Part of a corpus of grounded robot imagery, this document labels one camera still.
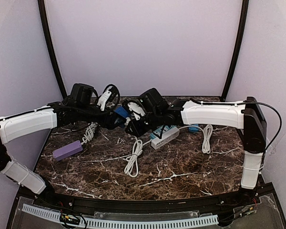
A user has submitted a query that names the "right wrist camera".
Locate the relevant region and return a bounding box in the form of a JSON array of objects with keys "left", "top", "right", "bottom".
[{"left": 137, "top": 88, "right": 169, "bottom": 113}]

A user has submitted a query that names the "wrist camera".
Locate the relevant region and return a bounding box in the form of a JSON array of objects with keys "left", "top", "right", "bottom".
[
  {"left": 137, "top": 88, "right": 169, "bottom": 113},
  {"left": 70, "top": 83, "right": 97, "bottom": 106}
]

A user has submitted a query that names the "dark blue cube socket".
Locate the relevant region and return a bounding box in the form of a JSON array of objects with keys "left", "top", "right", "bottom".
[{"left": 114, "top": 106, "right": 131, "bottom": 121}]

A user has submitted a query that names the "black frame post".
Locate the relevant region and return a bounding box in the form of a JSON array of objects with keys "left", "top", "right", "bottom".
[
  {"left": 37, "top": 0, "right": 67, "bottom": 99},
  {"left": 220, "top": 0, "right": 249, "bottom": 102}
]

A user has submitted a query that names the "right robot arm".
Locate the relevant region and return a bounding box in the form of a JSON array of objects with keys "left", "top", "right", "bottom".
[{"left": 126, "top": 97, "right": 269, "bottom": 189}]

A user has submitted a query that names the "teal power strip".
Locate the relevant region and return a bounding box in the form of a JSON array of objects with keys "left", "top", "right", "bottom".
[{"left": 150, "top": 125, "right": 166, "bottom": 140}]

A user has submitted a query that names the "purple strip white cable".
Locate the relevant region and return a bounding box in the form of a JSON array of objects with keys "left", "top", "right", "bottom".
[{"left": 80, "top": 122, "right": 98, "bottom": 146}]

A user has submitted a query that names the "light blue plug adapter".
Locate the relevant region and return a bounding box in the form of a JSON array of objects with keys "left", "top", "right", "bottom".
[{"left": 188, "top": 125, "right": 200, "bottom": 133}]

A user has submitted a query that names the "left circuit board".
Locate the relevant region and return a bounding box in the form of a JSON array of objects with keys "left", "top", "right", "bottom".
[{"left": 59, "top": 213, "right": 81, "bottom": 225}]

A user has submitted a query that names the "white slotted cable duct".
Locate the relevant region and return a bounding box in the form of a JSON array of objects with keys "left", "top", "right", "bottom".
[{"left": 21, "top": 204, "right": 218, "bottom": 229}]

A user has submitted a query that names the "teal strip white cable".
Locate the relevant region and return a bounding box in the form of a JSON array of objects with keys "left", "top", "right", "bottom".
[{"left": 123, "top": 138, "right": 153, "bottom": 177}]

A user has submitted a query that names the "purple power strip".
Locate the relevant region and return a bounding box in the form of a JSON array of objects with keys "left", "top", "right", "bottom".
[{"left": 52, "top": 140, "right": 83, "bottom": 161}]

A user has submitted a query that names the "left black frame post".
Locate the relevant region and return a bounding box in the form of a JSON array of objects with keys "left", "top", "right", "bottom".
[{"left": 37, "top": 0, "right": 67, "bottom": 99}]

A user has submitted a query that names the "right black frame post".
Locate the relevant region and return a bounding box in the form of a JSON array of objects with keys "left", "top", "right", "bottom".
[{"left": 220, "top": 0, "right": 249, "bottom": 102}]

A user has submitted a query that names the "white power strip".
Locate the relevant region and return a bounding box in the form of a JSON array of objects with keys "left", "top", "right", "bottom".
[{"left": 150, "top": 126, "right": 180, "bottom": 149}]

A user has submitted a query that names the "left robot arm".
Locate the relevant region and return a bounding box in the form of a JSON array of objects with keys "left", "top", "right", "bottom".
[{"left": 0, "top": 102, "right": 122, "bottom": 195}]

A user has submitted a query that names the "black front rail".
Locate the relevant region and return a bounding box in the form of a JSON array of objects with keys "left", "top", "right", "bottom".
[{"left": 45, "top": 191, "right": 240, "bottom": 215}]

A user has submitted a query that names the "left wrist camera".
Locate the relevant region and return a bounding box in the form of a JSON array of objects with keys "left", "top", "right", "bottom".
[{"left": 70, "top": 83, "right": 97, "bottom": 106}]

